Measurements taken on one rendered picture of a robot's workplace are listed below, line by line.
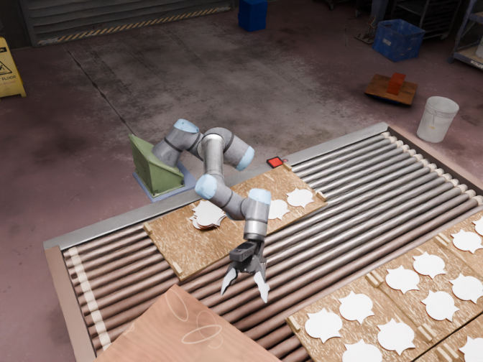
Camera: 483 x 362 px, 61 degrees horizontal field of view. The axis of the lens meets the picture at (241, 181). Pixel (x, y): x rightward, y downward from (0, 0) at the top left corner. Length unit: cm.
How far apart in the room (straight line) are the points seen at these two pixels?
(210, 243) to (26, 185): 229
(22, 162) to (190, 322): 288
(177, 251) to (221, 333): 48
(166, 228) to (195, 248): 18
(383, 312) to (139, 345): 91
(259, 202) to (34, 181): 276
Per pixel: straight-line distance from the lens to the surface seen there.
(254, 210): 131
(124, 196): 345
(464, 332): 182
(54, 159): 400
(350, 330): 165
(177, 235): 185
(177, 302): 152
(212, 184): 133
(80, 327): 165
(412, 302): 180
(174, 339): 145
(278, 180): 212
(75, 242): 194
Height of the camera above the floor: 233
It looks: 41 degrees down
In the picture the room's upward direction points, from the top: 3 degrees clockwise
